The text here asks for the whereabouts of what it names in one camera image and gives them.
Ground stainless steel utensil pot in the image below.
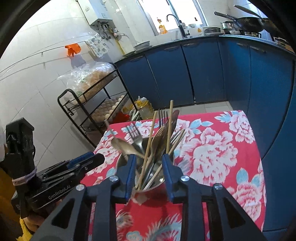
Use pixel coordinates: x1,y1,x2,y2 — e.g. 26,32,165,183
116,137,177,190

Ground wooden chopstick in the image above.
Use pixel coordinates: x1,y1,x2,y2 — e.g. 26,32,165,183
135,110,158,190
166,100,174,154

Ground steel fork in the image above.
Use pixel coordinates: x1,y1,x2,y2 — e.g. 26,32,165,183
126,123,144,154
159,109,169,128
168,129,185,155

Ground wooden fork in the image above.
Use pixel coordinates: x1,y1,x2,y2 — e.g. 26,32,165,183
140,126,167,180

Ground yellow sleeve forearm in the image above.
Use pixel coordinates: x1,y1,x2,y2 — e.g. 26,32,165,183
16,215,45,241

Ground blue kitchen cabinets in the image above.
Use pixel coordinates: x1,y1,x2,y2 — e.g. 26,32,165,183
116,36,295,232

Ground red floral tablecloth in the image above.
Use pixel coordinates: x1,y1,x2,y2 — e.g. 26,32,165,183
81,110,266,241

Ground tray of eggs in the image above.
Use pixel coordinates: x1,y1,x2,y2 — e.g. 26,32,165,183
91,95,124,123

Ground cooking oil bottle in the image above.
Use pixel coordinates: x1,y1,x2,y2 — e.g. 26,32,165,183
134,96,154,120

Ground plastic bag of eggs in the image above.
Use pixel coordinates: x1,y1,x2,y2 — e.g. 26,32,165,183
58,62,115,103

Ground patterned hanging towel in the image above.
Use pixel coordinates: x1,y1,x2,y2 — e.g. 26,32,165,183
85,33,109,58

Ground orange rubber glove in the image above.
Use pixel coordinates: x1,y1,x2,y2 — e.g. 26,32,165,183
65,43,81,57

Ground steel basin on counter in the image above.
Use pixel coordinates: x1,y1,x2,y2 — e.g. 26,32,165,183
133,41,150,51

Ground white water heater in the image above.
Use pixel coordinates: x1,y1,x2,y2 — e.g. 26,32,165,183
77,0,113,26

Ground orange bottle on windowsill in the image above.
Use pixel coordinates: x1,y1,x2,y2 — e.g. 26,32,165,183
157,18,168,34

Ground chrome sink faucet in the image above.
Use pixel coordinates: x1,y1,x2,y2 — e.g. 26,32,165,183
166,14,190,39

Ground steel lidded pot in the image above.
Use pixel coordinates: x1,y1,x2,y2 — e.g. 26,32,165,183
221,21,236,35

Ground black wok far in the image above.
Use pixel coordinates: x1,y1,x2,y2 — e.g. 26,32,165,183
214,11,263,33

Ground black wok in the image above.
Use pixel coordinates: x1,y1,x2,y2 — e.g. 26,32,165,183
214,11,263,33
234,4,282,38

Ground black wok near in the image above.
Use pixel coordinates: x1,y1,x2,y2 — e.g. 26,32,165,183
234,4,282,38

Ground black wire kitchen rack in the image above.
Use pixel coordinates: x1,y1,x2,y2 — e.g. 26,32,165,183
57,63,137,147

